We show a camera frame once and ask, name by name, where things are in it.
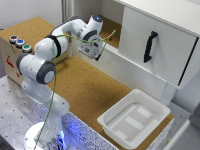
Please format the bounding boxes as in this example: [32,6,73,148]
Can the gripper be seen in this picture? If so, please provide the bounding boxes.
[78,39,103,62]

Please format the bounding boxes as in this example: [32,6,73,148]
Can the wooden drawer box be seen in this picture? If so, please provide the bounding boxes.
[0,16,72,86]

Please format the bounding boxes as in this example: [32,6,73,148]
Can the white sliding door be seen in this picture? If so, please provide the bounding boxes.
[117,5,200,89]

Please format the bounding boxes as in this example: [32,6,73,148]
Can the white cabinet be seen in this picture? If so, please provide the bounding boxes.
[71,0,200,108]

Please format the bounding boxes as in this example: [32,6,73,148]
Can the green button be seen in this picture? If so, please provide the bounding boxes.
[21,43,33,54]

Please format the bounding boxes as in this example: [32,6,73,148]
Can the blue button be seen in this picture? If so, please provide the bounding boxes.
[15,38,26,49]

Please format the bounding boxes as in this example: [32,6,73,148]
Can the red button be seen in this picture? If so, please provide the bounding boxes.
[9,34,19,45]

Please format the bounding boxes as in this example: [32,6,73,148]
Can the white plastic box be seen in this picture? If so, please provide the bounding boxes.
[96,88,172,150]

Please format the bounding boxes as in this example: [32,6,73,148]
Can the green cable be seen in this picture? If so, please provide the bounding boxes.
[33,29,118,150]

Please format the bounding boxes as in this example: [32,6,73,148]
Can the black door handle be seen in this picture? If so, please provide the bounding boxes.
[143,30,159,64]

